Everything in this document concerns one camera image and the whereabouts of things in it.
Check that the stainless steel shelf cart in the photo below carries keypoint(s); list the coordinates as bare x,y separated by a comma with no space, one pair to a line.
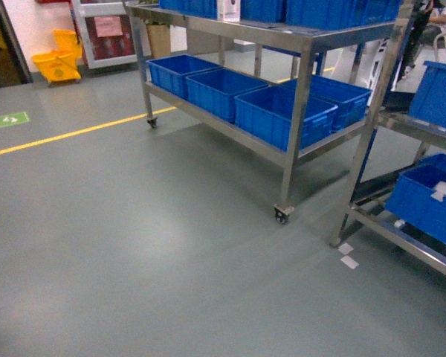
308,43

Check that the blue crate lower shelf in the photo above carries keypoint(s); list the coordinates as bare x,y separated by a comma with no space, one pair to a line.
412,198

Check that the blue crate shelf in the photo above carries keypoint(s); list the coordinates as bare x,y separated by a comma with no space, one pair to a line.
412,198
429,102

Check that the blue crate upper shelf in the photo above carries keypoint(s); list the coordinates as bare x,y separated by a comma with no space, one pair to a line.
429,102

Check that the blue crate on cart near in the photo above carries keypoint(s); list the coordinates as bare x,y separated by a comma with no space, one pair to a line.
267,113

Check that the blue crate on cart middle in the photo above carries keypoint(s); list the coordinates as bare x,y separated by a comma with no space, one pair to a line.
215,91

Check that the blue crate on cart far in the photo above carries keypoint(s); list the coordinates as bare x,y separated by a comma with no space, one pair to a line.
170,73

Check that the blue crate behind on cart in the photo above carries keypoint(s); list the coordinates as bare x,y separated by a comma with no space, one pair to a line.
352,101

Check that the yellow mop bucket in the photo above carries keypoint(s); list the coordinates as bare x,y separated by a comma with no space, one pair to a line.
60,65

